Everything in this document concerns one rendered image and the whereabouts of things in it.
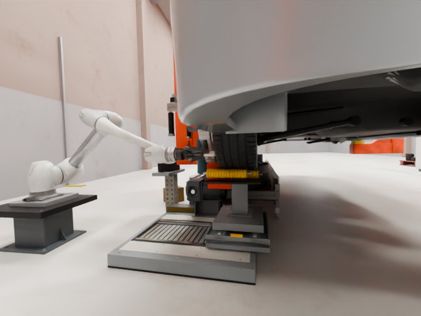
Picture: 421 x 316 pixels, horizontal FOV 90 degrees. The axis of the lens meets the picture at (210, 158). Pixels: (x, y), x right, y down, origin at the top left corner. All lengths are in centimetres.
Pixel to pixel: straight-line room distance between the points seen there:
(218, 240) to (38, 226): 125
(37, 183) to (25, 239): 39
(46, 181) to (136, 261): 94
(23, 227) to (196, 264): 128
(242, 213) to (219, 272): 41
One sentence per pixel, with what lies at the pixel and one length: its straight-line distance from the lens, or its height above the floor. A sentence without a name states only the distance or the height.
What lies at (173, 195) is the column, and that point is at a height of 20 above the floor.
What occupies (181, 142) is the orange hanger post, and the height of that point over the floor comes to 73.
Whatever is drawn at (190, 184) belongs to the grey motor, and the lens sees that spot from 174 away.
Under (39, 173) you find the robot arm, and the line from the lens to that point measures 192.
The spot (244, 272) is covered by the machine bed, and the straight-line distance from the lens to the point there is 118.
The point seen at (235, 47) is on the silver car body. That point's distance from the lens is 46.
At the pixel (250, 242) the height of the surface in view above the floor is 14.
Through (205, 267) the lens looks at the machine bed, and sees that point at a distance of 121.
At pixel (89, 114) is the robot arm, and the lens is 161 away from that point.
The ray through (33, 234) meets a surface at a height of 11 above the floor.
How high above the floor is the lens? 67
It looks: 3 degrees down
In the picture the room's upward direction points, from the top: 1 degrees counter-clockwise
